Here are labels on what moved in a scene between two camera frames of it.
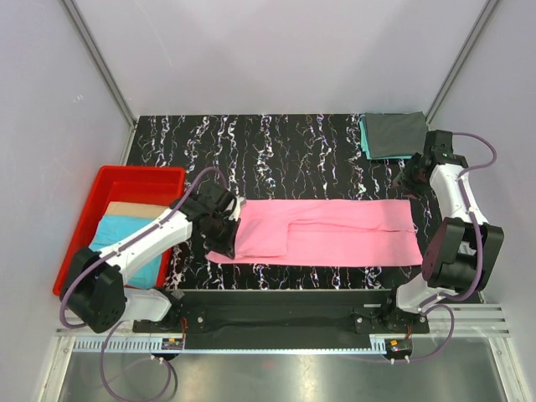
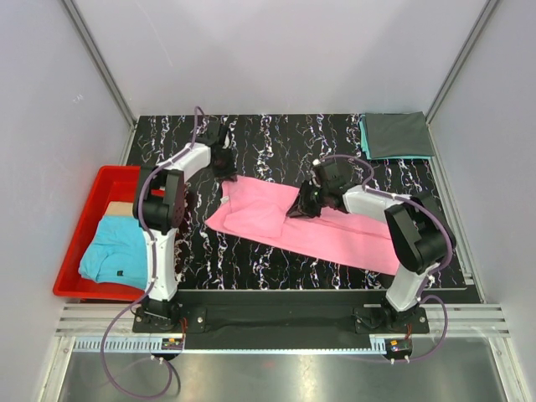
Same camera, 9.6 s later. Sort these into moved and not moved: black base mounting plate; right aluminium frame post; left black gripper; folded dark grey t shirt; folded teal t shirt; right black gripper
Moved: right black gripper; left black gripper
Not moved: folded teal t shirt; black base mounting plate; right aluminium frame post; folded dark grey t shirt
